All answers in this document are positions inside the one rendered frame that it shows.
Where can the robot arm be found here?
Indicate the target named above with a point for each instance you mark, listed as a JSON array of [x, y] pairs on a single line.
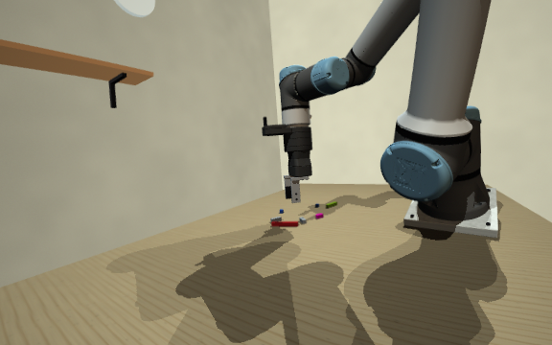
[[432, 134]]

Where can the red rod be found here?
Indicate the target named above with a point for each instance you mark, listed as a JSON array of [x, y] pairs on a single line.
[[284, 223]]

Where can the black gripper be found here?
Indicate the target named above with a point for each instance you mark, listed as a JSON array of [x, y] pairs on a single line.
[[297, 144]]

